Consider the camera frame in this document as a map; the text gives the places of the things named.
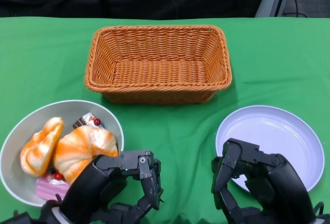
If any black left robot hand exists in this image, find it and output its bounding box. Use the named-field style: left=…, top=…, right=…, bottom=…
left=61, top=149, right=164, bottom=224

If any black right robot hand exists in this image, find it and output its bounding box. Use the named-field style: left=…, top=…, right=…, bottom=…
left=210, top=138, right=317, bottom=224

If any round orange ring bread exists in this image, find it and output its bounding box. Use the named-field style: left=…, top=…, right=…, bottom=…
left=53, top=125, right=119, bottom=186

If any elongated orange striped bread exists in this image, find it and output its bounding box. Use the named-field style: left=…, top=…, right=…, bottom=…
left=20, top=117, right=64, bottom=178

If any grey round bowl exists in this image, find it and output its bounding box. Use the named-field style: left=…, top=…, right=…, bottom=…
left=0, top=99, right=124, bottom=207

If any pink layered cake slice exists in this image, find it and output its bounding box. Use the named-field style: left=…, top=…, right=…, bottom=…
left=35, top=172, right=72, bottom=201

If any white round plate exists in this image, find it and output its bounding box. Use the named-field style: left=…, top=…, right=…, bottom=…
left=215, top=105, right=325, bottom=193

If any chocolate cake slice with cherry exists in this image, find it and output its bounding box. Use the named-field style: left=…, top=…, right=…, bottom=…
left=72, top=112, right=105, bottom=130

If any orange wicker basket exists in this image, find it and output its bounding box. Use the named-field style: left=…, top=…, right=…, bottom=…
left=84, top=24, right=233, bottom=105

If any green tablecloth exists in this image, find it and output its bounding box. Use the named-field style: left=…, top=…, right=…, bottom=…
left=0, top=16, right=330, bottom=224

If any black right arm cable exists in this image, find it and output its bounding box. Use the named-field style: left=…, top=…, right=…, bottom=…
left=313, top=202, right=324, bottom=217

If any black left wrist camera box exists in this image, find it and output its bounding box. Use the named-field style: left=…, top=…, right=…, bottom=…
left=0, top=210, right=33, bottom=224

